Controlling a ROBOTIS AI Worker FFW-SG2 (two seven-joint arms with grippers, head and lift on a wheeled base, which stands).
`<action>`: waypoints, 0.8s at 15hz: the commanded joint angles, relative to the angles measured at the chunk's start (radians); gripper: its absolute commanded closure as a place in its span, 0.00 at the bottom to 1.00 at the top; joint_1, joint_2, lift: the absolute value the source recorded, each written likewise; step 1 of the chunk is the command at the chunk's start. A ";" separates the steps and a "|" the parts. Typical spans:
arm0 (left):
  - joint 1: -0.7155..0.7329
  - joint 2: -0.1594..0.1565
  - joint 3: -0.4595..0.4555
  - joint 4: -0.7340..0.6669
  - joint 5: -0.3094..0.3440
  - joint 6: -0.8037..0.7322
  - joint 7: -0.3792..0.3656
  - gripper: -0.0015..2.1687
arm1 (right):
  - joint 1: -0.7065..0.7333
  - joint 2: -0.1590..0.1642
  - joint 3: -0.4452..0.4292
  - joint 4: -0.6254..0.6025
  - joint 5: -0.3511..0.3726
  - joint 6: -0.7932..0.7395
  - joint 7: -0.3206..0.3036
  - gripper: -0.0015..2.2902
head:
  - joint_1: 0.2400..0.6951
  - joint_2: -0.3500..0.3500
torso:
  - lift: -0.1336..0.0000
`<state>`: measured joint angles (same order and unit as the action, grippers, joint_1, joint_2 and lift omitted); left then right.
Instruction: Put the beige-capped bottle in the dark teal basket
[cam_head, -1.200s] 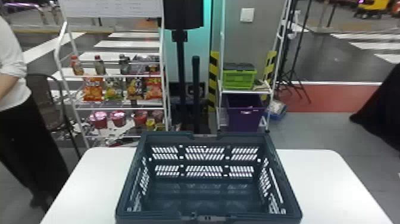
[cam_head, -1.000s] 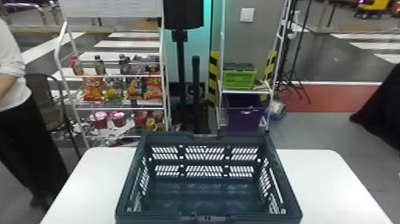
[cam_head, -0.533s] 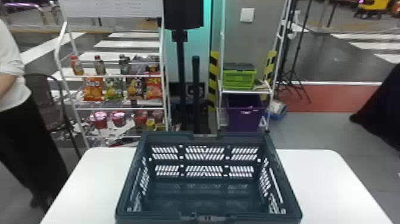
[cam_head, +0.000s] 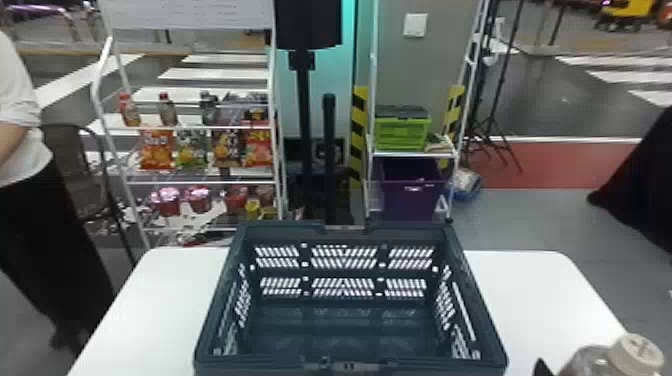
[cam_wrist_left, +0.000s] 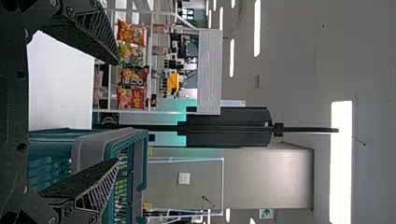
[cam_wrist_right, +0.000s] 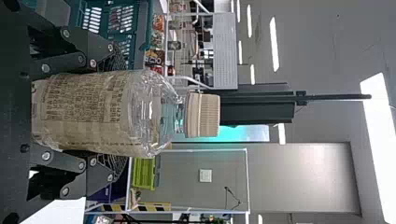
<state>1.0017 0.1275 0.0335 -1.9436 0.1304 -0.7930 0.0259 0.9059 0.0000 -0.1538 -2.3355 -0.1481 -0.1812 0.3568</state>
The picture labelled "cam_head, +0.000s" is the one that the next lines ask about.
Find clear bottle with white cap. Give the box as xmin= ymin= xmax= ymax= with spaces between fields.
xmin=557 ymin=332 xmax=668 ymax=376

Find blue basket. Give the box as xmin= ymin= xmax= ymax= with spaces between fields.
xmin=452 ymin=167 xmax=484 ymax=202

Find dark green basket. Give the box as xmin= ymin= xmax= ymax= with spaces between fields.
xmin=193 ymin=220 xmax=509 ymax=376

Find purple crate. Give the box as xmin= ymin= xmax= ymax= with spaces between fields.
xmin=378 ymin=157 xmax=449 ymax=222

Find green crate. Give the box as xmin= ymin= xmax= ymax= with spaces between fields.
xmin=373 ymin=104 xmax=433 ymax=153

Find black tripod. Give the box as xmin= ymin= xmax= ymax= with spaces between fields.
xmin=464 ymin=0 xmax=527 ymax=173

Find red noodle cup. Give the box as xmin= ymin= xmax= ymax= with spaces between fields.
xmin=223 ymin=185 xmax=250 ymax=214
xmin=184 ymin=185 xmax=213 ymax=214
xmin=148 ymin=187 xmax=182 ymax=218

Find red snack packet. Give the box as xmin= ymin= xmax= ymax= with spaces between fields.
xmin=241 ymin=122 xmax=275 ymax=169

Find black snack packet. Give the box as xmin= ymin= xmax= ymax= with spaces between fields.
xmin=211 ymin=129 xmax=243 ymax=169

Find green snack packet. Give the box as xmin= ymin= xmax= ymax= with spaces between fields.
xmin=175 ymin=129 xmax=209 ymax=170

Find black screen on stand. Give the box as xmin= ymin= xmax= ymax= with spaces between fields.
xmin=272 ymin=0 xmax=344 ymax=219

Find dark bottle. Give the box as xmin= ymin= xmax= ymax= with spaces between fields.
xmin=157 ymin=91 xmax=179 ymax=128
xmin=198 ymin=90 xmax=220 ymax=127

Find orange snack packet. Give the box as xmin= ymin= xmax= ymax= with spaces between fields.
xmin=138 ymin=129 xmax=175 ymax=171

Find red cap bottle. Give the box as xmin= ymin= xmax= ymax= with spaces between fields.
xmin=117 ymin=92 xmax=142 ymax=128

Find person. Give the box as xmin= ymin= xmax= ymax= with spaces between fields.
xmin=0 ymin=28 xmax=117 ymax=356

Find yellow black striped post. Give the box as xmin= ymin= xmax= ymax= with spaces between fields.
xmin=349 ymin=84 xmax=370 ymax=186
xmin=442 ymin=83 xmax=467 ymax=142

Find white wire rack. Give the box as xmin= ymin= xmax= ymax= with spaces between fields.
xmin=364 ymin=0 xmax=492 ymax=223
xmin=86 ymin=0 xmax=288 ymax=249

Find white wall plate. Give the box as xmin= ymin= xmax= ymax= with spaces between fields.
xmin=402 ymin=12 xmax=429 ymax=39

